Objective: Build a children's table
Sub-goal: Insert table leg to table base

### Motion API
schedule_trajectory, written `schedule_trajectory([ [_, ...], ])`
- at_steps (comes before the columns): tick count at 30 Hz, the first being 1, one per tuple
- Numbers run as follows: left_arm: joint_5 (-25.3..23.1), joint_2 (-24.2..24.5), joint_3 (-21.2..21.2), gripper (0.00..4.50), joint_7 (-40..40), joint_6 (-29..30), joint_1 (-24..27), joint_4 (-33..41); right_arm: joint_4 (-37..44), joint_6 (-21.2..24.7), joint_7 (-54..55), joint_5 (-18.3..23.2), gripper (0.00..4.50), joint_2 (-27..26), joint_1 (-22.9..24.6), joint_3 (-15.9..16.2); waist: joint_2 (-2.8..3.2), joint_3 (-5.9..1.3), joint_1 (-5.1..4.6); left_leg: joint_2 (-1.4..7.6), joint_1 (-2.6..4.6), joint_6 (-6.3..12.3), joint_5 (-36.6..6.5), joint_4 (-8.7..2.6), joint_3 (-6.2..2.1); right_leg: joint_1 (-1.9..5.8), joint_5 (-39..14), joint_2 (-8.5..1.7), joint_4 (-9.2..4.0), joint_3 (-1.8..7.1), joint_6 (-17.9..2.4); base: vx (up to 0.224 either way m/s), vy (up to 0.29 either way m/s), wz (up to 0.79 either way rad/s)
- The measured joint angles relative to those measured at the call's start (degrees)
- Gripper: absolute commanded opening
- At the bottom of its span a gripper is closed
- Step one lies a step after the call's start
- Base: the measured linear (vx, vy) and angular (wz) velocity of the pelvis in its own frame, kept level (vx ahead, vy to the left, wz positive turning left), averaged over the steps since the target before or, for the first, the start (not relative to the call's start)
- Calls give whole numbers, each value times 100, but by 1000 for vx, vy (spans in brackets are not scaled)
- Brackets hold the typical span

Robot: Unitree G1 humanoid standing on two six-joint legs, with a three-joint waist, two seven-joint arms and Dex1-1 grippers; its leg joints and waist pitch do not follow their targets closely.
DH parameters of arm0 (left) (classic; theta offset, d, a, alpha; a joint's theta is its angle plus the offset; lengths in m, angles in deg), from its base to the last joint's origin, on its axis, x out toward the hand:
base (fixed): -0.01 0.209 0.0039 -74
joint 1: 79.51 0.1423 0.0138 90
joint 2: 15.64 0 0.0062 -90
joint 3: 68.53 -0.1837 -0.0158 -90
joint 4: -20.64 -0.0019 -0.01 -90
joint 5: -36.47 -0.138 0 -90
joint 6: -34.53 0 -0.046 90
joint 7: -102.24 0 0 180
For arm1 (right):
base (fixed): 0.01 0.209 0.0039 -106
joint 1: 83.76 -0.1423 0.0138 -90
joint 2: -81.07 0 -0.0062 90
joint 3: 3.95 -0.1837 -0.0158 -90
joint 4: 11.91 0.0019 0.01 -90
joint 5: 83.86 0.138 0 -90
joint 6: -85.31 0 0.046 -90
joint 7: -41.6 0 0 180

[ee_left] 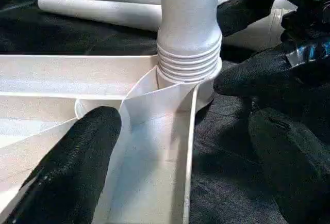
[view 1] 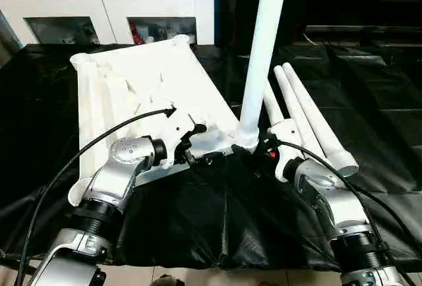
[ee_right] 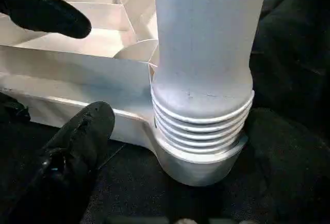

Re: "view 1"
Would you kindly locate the white plastic table top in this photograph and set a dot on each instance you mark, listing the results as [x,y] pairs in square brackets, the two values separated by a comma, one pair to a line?
[132,68]

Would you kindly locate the white plastic table leg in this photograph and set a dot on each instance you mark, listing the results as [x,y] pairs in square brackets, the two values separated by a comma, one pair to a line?
[329,141]
[263,35]
[289,101]
[273,108]

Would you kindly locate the black plastic mat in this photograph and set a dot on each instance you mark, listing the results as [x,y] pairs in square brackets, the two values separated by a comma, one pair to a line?
[198,217]

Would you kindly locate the dark brown rounded object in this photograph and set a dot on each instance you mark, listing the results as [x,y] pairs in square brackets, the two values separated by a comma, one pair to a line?
[169,281]

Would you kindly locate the white cabinet with glass doors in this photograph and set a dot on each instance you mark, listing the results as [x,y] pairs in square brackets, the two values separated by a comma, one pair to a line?
[99,6]

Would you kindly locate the grey curtain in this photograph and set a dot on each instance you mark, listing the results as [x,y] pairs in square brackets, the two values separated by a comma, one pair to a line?
[8,42]

